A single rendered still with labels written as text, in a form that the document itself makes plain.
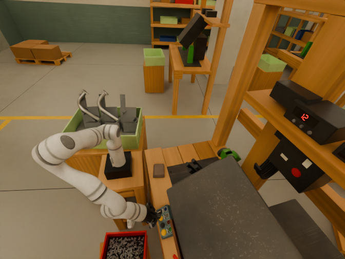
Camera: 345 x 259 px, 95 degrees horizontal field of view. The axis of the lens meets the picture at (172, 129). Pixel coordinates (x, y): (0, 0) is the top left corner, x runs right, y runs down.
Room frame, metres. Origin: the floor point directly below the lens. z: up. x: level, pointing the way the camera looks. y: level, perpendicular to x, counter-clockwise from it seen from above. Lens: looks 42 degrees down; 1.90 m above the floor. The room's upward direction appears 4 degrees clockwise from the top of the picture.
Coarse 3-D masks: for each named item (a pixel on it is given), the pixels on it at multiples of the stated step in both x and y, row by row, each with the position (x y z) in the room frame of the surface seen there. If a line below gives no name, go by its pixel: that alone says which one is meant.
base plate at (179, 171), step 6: (192, 162) 0.73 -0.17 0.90; (198, 162) 0.73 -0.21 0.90; (204, 162) 0.74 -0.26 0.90; (210, 162) 0.74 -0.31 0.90; (168, 168) 0.67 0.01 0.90; (174, 168) 0.67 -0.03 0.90; (180, 168) 0.67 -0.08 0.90; (186, 168) 0.68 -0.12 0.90; (174, 174) 0.62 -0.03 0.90; (180, 174) 0.62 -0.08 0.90; (186, 174) 0.62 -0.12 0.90; (174, 180) 0.57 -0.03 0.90; (180, 180) 0.57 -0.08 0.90
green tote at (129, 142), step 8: (80, 112) 1.23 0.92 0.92; (72, 120) 1.08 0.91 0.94; (80, 120) 1.18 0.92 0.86; (64, 128) 0.95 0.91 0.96; (72, 128) 1.03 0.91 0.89; (128, 136) 0.91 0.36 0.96; (136, 136) 0.92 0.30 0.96; (104, 144) 0.90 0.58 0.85; (128, 144) 0.91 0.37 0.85; (136, 144) 0.92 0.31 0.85
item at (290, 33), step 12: (288, 12) 6.40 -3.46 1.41; (300, 12) 6.40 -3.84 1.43; (276, 24) 6.78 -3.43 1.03; (288, 24) 6.83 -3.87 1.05; (300, 24) 5.63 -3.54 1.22; (288, 36) 5.90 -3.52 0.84; (300, 36) 5.48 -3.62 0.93; (264, 48) 6.79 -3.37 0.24; (276, 48) 6.79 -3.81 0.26; (288, 48) 5.64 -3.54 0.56; (300, 48) 5.70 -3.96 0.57
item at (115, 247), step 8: (112, 232) 0.24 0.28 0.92; (120, 232) 0.24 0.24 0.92; (128, 232) 0.24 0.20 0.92; (136, 232) 0.24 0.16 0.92; (144, 232) 0.25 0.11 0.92; (104, 240) 0.20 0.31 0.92; (112, 240) 0.21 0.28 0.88; (120, 240) 0.21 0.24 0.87; (128, 240) 0.21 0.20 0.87; (136, 240) 0.22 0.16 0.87; (144, 240) 0.21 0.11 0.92; (104, 248) 0.17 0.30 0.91; (112, 248) 0.18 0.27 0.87; (120, 248) 0.18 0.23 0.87; (128, 248) 0.18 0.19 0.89; (136, 248) 0.18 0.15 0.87; (144, 248) 0.18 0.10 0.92; (104, 256) 0.14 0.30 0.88; (112, 256) 0.14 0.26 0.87; (120, 256) 0.14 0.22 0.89; (128, 256) 0.15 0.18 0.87; (136, 256) 0.15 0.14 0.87; (144, 256) 0.15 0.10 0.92
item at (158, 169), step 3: (156, 165) 0.66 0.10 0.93; (159, 165) 0.66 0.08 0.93; (162, 165) 0.66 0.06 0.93; (156, 168) 0.64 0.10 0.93; (159, 168) 0.64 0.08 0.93; (162, 168) 0.64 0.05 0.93; (153, 171) 0.62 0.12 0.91; (156, 171) 0.61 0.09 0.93; (159, 171) 0.62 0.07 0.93; (162, 171) 0.62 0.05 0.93; (153, 174) 0.60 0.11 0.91; (156, 174) 0.59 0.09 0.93; (159, 174) 0.59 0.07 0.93; (162, 174) 0.59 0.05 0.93; (156, 177) 0.58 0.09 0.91; (159, 177) 0.58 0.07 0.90; (162, 177) 0.59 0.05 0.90
